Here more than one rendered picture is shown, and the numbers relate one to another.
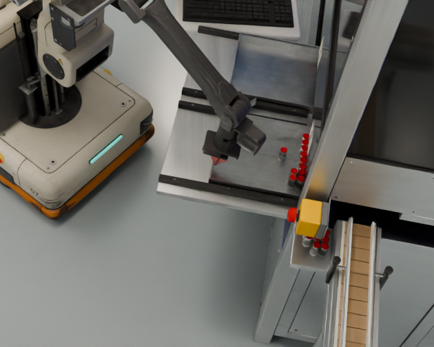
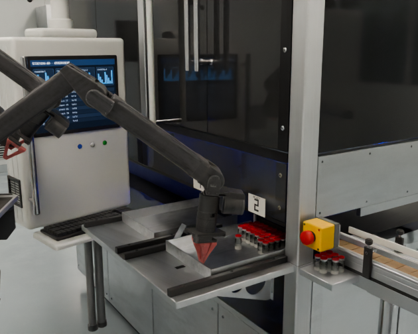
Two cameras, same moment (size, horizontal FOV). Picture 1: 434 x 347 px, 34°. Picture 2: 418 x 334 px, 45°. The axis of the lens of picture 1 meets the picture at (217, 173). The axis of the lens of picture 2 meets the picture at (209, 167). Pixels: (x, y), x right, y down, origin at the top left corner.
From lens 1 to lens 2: 1.30 m
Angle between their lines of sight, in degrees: 50
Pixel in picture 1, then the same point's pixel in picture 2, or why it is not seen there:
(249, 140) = (234, 198)
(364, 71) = (315, 51)
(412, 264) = not seen: hidden behind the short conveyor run
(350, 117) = (314, 105)
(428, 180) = (367, 157)
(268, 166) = (236, 254)
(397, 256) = not seen: hidden behind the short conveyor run
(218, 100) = (200, 163)
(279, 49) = (156, 214)
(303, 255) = (331, 277)
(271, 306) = not seen: outside the picture
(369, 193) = (338, 193)
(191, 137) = (158, 267)
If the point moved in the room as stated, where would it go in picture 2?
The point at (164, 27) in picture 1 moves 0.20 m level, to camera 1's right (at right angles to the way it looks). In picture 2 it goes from (133, 111) to (198, 106)
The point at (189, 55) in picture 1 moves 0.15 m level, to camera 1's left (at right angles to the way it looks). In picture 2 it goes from (161, 131) to (107, 136)
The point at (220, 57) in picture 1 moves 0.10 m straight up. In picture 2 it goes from (120, 230) to (119, 203)
